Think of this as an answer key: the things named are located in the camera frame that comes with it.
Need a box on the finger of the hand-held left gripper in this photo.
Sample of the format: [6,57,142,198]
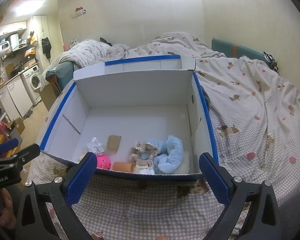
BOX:
[0,144,41,171]
[0,137,19,160]

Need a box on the white washing machine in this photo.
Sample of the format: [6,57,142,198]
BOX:
[20,64,42,105]

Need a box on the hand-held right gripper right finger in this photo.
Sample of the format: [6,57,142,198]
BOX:
[199,152,282,240]

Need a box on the teal cushion with orange strap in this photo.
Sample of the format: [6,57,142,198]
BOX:
[211,38,273,66]

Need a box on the brown cardboard box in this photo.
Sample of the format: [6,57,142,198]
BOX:
[6,117,26,143]

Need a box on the light blue fluffy scrunchie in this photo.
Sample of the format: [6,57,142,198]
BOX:
[147,135,184,174]

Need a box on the white cardboard box blue tape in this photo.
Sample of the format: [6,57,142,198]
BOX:
[39,54,219,181]

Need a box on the black hanging bag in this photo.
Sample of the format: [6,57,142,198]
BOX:
[41,37,52,59]

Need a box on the person's left hand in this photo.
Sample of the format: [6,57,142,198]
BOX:
[0,188,17,230]

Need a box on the white water heater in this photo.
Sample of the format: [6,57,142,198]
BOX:
[9,33,20,52]

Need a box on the clear plastic packet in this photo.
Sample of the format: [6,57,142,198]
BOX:
[87,137,105,155]

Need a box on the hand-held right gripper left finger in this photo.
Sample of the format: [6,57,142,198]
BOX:
[15,152,98,240]

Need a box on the black white checkered item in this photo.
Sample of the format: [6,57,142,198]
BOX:
[262,51,280,74]

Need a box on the orange cardboard tube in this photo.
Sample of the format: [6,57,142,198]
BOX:
[113,162,135,173]

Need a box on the white wall cabinet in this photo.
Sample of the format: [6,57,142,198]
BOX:
[0,21,28,37]

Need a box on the pink rubber duck toy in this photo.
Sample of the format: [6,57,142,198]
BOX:
[96,154,112,170]

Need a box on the checked blanket with dog print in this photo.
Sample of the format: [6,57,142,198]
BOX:
[31,31,300,240]

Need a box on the beige lace scrunchie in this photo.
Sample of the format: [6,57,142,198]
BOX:
[129,141,160,168]

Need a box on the white kitchen cabinet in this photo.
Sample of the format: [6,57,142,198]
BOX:
[0,76,35,121]

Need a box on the teal mattress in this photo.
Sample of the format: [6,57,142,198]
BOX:
[45,61,77,98]

